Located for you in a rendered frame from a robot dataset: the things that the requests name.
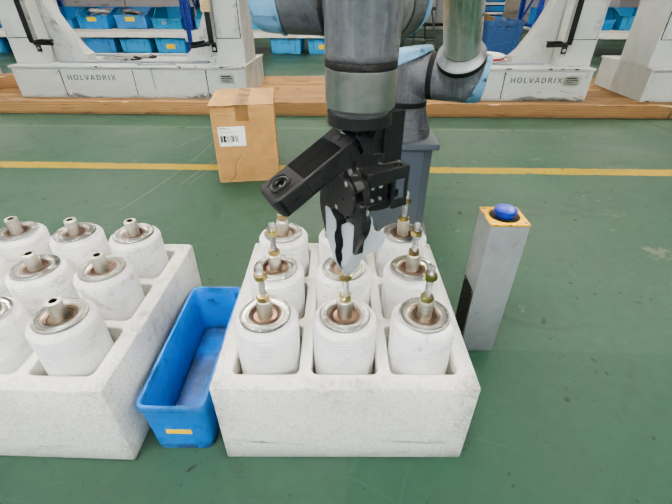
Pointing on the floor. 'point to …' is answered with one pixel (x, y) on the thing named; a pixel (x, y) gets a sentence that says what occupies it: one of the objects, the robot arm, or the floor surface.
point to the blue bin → (189, 371)
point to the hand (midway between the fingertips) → (341, 265)
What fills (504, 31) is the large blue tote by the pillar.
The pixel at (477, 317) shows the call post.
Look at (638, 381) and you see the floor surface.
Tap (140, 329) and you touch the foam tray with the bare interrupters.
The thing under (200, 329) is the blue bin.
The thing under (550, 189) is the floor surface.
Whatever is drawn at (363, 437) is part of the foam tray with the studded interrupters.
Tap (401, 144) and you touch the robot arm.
